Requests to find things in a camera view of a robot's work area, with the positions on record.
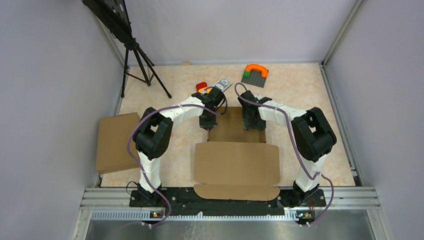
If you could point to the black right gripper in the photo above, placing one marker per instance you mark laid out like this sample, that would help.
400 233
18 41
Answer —
248 124

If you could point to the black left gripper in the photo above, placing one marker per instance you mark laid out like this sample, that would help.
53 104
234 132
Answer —
207 125

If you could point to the large cardboard box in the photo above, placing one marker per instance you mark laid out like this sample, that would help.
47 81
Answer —
236 164

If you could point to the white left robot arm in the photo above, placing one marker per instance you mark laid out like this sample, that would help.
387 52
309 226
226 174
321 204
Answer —
153 133

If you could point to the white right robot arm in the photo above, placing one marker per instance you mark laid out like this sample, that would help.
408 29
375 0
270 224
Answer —
309 131

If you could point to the blue playing card box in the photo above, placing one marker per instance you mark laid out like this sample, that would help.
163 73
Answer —
223 84

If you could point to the small folded cardboard box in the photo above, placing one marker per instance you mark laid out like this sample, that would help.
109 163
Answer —
113 134

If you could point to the yellow oval toy block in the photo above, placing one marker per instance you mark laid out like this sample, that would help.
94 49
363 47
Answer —
205 90

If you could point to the red oval plastic block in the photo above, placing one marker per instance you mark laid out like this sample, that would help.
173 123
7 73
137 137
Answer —
201 86

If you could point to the orange arch toy block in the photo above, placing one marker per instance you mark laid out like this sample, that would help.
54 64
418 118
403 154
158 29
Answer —
258 68

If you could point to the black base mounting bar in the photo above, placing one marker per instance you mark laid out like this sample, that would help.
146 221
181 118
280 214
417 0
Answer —
185 202

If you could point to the black tripod stand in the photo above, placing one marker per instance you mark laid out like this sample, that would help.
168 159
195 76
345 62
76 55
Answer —
114 15

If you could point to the grey lego base plate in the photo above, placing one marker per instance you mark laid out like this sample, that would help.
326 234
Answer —
254 79

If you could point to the aluminium front rail frame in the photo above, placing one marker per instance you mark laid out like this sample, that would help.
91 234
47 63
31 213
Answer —
112 203

